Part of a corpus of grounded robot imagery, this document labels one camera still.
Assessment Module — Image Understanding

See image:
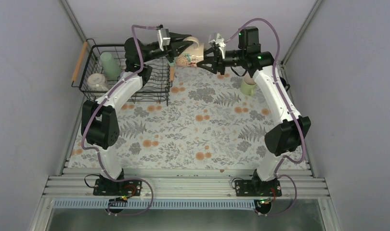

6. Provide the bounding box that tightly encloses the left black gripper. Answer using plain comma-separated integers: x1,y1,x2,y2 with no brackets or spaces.
143,33,193,64

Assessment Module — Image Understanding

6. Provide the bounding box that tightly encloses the beige floral mug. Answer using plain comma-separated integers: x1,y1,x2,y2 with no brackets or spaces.
175,37,205,67

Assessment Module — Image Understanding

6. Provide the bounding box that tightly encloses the light green mug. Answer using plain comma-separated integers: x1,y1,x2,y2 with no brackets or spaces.
240,76,257,96

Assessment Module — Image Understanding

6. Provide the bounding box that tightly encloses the black cylindrical cup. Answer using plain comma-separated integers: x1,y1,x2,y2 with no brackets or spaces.
281,78,290,92

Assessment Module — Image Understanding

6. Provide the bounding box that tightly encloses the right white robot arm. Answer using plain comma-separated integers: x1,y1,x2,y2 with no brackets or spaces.
198,26,311,196

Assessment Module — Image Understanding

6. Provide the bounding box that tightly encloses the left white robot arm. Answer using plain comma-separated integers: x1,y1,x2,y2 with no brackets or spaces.
81,33,193,195

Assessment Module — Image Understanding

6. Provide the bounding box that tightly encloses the floral patterned table mat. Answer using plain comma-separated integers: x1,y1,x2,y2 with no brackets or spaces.
68,56,307,170

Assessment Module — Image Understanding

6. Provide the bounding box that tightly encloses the mint green tumbler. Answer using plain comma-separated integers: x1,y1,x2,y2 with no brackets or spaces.
100,52,121,80

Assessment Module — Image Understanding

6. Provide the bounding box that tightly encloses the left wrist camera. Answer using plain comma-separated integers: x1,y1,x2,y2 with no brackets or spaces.
157,28,171,51

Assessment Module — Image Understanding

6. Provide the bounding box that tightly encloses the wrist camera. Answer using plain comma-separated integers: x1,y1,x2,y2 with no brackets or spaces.
208,33,226,49
157,28,171,51

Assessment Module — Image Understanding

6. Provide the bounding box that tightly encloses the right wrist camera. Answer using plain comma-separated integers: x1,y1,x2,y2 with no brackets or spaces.
208,33,226,49

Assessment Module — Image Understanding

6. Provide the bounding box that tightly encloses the black wire dish rack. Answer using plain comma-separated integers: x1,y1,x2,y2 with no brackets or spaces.
71,38,172,103

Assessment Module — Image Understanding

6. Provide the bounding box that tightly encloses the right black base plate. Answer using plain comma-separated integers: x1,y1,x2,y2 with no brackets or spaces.
233,179,282,197

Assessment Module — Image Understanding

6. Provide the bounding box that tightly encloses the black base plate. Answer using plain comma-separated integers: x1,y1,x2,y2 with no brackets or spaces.
93,178,143,197
233,179,282,197

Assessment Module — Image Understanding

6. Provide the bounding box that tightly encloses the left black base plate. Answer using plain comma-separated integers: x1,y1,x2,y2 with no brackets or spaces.
93,178,143,197

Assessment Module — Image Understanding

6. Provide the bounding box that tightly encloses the aluminium mounting rail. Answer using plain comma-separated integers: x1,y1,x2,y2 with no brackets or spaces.
42,168,330,199

